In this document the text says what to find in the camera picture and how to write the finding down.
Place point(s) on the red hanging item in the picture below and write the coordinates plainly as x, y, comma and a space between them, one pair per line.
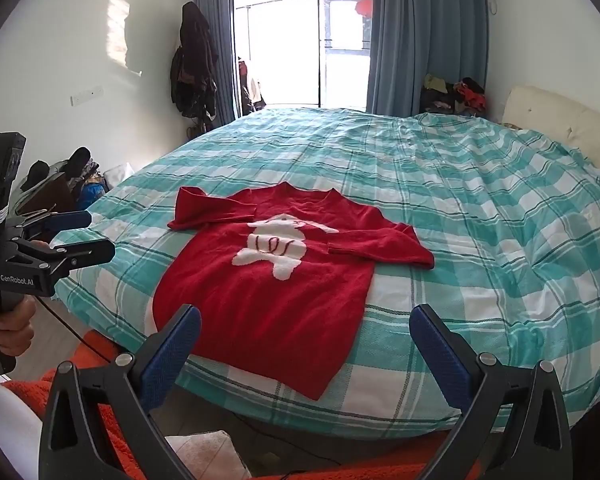
365, 8

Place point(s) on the cream padded headboard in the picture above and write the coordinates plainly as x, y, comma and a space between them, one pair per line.
555, 110

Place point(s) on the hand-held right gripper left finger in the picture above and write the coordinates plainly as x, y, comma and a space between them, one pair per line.
172, 355

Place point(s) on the white wall socket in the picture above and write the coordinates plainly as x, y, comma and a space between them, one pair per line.
87, 96

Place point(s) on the red sweater with white figure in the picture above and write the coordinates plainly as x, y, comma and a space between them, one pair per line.
260, 300

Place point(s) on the person's left hand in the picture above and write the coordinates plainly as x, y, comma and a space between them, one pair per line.
20, 325

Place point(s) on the white cloth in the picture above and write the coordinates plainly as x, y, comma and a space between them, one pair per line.
5, 425
205, 455

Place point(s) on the orange fleece garment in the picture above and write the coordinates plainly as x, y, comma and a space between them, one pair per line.
25, 390

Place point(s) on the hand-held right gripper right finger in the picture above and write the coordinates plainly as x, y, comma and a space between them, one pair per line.
437, 355

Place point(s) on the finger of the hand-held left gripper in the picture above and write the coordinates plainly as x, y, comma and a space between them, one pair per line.
87, 252
70, 221

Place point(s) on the glass balcony door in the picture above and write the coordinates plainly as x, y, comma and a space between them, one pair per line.
280, 35

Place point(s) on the blue grey curtain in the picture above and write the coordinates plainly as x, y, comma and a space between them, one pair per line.
220, 35
420, 35

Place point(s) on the pile of mixed clothes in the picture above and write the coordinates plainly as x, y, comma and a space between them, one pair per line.
455, 97

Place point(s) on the hanging dark coats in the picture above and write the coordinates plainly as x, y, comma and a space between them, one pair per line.
195, 60

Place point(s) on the teal plaid bed blanket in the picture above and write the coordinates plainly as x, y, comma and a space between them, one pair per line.
480, 235

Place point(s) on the clothes on balcony rack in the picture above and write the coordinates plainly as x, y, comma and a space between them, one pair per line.
252, 85

